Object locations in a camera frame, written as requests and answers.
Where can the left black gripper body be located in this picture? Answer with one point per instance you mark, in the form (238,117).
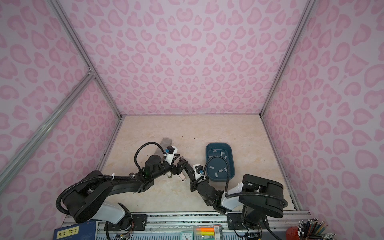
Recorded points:
(173,169)

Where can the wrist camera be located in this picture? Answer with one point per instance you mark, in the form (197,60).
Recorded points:
(198,172)
(170,154)

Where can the red pen holder with pens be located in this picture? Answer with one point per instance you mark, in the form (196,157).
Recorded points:
(311,229)

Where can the grey stone block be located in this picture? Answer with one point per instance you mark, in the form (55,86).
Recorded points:
(166,142)

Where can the blue book yellow label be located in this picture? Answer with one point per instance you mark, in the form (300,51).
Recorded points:
(84,231)

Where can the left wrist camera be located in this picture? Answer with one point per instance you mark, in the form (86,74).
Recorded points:
(170,154)

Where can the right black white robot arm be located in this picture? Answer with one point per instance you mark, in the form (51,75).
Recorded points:
(259,197)

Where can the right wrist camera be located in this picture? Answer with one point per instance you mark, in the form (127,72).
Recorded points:
(198,172)

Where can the small teal clock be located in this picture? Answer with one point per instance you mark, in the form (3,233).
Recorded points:
(187,235)

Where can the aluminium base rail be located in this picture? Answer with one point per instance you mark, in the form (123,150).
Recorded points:
(170,225)

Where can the pink white stapler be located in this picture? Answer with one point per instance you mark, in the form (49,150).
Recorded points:
(182,177)

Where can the teal plastic tray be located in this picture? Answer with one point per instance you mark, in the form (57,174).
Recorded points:
(222,163)

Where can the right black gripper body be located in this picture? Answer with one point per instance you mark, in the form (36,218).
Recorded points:
(193,187)

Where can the highlighter marker box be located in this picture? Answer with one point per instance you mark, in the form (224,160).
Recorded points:
(213,232)

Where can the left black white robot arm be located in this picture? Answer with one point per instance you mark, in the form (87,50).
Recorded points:
(85,198)

